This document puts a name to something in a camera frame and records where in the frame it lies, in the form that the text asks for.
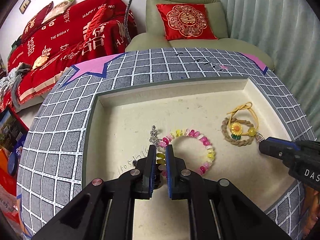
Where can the red embroidered cushion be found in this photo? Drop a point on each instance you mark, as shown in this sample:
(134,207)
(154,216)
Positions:
(185,22)

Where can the cartoon print pillow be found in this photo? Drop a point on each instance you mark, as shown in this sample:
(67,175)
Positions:
(58,10)

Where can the pink star patch left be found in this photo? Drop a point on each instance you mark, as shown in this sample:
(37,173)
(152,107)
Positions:
(96,67)

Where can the framed landscape picture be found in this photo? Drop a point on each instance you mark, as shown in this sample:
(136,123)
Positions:
(12,129)

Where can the grey grid tablecloth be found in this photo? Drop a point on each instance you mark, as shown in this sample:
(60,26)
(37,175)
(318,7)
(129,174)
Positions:
(50,170)

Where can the orange box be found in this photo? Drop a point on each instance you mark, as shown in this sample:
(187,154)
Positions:
(8,192)

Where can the pink star patch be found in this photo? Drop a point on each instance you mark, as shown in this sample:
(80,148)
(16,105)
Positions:
(96,67)
(260,65)

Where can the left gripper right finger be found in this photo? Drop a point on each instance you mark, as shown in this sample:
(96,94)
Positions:
(217,209)

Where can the teal curtain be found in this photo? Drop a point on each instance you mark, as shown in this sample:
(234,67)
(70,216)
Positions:
(287,31)

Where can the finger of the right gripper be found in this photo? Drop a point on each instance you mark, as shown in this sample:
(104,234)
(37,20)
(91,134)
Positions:
(289,152)

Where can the red pillow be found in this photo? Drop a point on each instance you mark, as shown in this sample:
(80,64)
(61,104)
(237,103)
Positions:
(36,22)

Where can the red bed blanket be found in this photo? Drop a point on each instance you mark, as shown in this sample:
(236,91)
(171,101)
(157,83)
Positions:
(85,31)

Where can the grey clothes pile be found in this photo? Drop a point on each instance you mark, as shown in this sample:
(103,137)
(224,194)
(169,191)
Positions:
(10,83)

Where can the pink star patch right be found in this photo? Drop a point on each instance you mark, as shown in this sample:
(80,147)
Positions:
(260,65)

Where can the green armchair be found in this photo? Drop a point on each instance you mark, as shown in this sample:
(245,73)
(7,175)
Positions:
(154,36)

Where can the silver rhinestone earring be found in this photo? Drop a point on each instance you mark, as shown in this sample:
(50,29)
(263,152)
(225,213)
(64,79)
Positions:
(154,136)

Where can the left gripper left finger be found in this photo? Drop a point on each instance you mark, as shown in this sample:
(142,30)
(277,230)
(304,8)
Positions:
(104,209)

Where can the silver pink pendant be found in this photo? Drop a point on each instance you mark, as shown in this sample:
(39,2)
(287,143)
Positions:
(259,137)

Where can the small picture frame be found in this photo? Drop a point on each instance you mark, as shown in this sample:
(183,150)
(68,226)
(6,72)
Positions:
(25,4)

